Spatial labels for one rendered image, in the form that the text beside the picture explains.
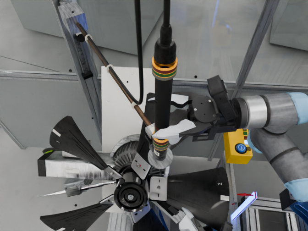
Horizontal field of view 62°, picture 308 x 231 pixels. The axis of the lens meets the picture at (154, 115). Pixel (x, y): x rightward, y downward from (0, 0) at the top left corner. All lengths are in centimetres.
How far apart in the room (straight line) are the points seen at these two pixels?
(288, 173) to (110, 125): 73
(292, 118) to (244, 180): 178
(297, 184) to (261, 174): 179
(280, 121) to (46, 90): 146
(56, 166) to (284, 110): 87
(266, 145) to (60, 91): 135
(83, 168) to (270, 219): 144
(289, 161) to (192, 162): 172
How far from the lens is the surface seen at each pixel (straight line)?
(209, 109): 57
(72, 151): 99
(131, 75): 107
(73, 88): 168
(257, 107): 59
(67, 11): 105
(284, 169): 68
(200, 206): 97
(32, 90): 183
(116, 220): 210
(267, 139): 69
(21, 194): 247
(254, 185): 239
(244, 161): 127
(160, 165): 71
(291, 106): 63
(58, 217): 106
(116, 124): 112
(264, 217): 210
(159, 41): 41
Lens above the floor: 210
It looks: 55 degrees down
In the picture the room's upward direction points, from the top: straight up
